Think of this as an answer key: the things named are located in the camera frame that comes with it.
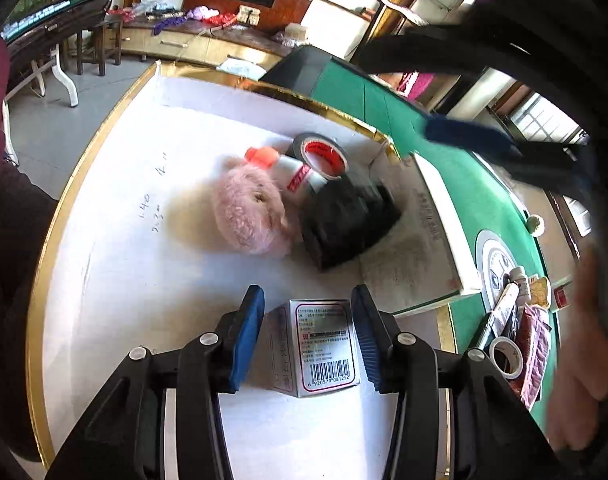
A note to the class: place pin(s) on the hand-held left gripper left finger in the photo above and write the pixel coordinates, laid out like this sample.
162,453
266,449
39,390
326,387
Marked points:
246,340

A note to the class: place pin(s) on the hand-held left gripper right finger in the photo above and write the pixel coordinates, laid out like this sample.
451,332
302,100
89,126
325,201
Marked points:
369,340

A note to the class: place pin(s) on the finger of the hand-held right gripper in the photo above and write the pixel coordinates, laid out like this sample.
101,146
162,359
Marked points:
469,132

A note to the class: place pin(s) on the small white barcode box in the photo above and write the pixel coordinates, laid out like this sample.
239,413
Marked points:
324,345

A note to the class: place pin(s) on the large white green medicine box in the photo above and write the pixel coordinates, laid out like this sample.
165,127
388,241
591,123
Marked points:
414,250

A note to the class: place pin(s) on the black fabric bundle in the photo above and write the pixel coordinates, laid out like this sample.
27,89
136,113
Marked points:
349,225

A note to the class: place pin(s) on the white gold-rimmed cardboard box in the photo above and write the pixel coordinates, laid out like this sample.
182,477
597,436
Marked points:
134,285

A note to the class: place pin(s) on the tape roll with brown core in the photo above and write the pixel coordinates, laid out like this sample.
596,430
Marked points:
496,360

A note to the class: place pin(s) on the pink fluffy plush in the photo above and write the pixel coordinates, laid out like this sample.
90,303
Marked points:
249,210

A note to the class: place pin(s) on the long white blue box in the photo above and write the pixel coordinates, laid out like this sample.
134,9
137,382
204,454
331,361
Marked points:
506,310

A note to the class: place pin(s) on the black tape roll red label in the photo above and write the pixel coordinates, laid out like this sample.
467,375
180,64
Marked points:
324,157

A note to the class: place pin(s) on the red zip pouch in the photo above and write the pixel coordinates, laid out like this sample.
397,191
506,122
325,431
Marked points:
534,355

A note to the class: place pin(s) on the white bottle orange cap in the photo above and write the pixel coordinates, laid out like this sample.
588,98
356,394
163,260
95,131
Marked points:
294,175

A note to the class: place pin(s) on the person's right hand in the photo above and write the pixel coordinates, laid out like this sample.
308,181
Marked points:
574,360

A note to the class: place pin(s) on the magenta fringed cloth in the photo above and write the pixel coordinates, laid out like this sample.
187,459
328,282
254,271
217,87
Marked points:
418,85

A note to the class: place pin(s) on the barred window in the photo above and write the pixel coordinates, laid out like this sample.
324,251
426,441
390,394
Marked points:
544,120

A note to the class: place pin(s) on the cream textured ball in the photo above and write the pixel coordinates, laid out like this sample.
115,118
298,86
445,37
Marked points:
535,225

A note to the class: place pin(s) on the round table control panel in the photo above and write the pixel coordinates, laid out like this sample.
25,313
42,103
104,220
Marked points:
494,265

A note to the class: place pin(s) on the wooden television cabinet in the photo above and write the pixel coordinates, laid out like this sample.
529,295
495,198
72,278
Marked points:
184,42

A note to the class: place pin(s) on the wooden stool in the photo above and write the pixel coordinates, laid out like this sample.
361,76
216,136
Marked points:
101,40

